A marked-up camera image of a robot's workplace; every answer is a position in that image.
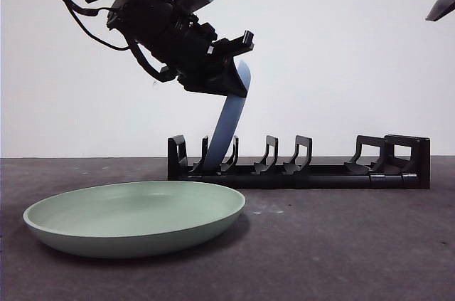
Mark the pale green round plate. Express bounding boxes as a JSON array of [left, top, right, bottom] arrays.
[[22, 180, 246, 259]]

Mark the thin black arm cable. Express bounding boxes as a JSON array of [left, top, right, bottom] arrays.
[[58, 0, 143, 53]]

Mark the blue round plate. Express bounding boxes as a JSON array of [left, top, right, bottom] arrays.
[[203, 59, 253, 174]]

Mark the black plate rack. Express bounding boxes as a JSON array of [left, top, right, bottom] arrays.
[[166, 133, 432, 191]]

